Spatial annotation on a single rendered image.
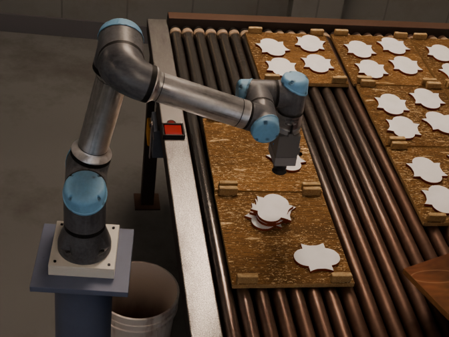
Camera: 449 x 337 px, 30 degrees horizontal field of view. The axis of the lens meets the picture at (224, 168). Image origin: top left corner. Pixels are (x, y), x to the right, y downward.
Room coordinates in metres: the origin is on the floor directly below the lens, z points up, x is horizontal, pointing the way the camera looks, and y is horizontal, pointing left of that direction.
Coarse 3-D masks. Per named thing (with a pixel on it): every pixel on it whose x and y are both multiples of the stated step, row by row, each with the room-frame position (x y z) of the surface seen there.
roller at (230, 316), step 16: (176, 32) 3.13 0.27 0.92; (176, 48) 3.00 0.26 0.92; (176, 64) 2.89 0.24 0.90; (192, 128) 2.44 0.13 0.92; (192, 144) 2.35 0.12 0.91; (208, 176) 2.18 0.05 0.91; (208, 192) 2.09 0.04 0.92; (208, 208) 2.01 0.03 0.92; (208, 224) 1.94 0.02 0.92; (208, 240) 1.88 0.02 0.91; (224, 256) 1.81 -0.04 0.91; (224, 272) 1.73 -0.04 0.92; (224, 288) 1.67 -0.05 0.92; (224, 304) 1.61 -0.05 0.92; (224, 320) 1.56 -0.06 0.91; (240, 336) 1.51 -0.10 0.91
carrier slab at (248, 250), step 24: (216, 192) 2.07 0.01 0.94; (240, 192) 2.09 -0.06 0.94; (240, 216) 1.97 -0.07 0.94; (312, 216) 2.02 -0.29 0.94; (240, 240) 1.86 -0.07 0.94; (264, 240) 1.87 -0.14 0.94; (288, 240) 1.89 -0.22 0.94; (312, 240) 1.90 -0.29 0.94; (336, 240) 1.92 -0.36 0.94; (240, 264) 1.76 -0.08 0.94; (264, 264) 1.77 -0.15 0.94; (288, 264) 1.78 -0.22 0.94
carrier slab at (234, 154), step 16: (208, 128) 2.42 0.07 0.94; (224, 128) 2.44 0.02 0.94; (240, 128) 2.45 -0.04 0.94; (208, 144) 2.33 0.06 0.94; (224, 144) 2.34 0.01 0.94; (240, 144) 2.35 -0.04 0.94; (256, 144) 2.36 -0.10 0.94; (304, 144) 2.40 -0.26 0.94; (224, 160) 2.25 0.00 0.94; (240, 160) 2.26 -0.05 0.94; (256, 160) 2.27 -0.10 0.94; (224, 176) 2.16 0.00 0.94; (240, 176) 2.17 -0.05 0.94; (256, 176) 2.18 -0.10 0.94; (272, 176) 2.20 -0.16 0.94; (288, 176) 2.21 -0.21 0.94; (304, 176) 2.22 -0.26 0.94; (256, 192) 2.11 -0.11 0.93; (272, 192) 2.12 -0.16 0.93; (288, 192) 2.13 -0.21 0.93
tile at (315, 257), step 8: (304, 248) 1.85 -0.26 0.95; (312, 248) 1.86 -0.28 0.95; (320, 248) 1.86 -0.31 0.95; (296, 256) 1.81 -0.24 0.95; (304, 256) 1.82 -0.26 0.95; (312, 256) 1.82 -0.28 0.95; (320, 256) 1.83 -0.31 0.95; (328, 256) 1.83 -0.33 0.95; (336, 256) 1.84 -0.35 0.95; (304, 264) 1.78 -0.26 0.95; (312, 264) 1.79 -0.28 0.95; (320, 264) 1.79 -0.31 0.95; (328, 264) 1.80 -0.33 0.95; (336, 264) 1.81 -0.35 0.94; (312, 272) 1.76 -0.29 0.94
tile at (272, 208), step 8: (264, 200) 2.01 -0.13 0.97; (272, 200) 2.02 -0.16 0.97; (280, 200) 2.03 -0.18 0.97; (256, 208) 1.97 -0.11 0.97; (264, 208) 1.98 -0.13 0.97; (272, 208) 1.98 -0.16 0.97; (280, 208) 1.99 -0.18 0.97; (288, 208) 1.99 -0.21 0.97; (264, 216) 1.94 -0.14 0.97; (272, 216) 1.94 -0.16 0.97; (280, 216) 1.95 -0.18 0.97
